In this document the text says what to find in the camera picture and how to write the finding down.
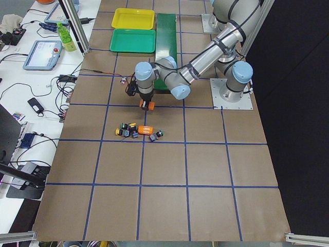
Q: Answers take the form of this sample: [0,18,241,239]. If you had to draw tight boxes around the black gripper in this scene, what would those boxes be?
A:
[139,91,154,101]

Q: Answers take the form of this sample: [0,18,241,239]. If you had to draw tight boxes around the plain orange cylinder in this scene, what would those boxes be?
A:
[139,99,155,111]

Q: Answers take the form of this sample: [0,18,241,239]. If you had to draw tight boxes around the orange cylinder with white text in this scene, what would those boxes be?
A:
[138,125,153,135]

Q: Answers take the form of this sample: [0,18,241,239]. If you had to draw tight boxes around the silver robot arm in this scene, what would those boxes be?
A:
[135,1,261,111]

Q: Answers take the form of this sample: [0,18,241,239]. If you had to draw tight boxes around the small motor controller board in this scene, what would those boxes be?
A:
[120,77,128,84]

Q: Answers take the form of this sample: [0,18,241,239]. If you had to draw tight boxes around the yellow push button upright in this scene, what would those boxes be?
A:
[129,123,138,138]

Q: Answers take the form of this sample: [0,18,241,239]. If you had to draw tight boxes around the green plastic tray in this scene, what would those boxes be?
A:
[109,29,156,54]

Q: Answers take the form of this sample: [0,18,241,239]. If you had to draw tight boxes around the green conveyor belt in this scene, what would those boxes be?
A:
[153,13,178,94]

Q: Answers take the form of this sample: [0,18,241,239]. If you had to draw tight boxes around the yellow plastic tray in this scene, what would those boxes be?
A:
[112,8,155,30]

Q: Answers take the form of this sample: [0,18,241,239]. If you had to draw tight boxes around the black power adapter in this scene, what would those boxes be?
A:
[58,75,77,83]

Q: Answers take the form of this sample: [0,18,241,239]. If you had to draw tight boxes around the green tea bottle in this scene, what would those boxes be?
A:
[57,23,77,52]

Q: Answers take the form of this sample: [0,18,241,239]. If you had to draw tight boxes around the near teach pendant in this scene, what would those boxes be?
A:
[23,40,62,71]

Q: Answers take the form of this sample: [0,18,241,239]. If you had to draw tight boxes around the teach pendant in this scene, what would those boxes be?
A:
[23,40,62,71]
[44,3,69,26]

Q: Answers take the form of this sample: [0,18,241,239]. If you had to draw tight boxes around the far teach pendant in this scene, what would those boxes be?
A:
[44,3,69,26]

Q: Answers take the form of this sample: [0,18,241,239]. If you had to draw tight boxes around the black monitor stand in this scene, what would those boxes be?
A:
[1,106,50,200]

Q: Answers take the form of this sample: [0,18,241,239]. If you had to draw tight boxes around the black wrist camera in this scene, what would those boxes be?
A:
[125,81,137,96]

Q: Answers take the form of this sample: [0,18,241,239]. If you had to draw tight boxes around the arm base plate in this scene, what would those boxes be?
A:
[201,14,220,34]
[210,78,253,110]

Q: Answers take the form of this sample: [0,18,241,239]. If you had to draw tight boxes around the aluminium frame post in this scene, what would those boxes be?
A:
[59,0,90,54]

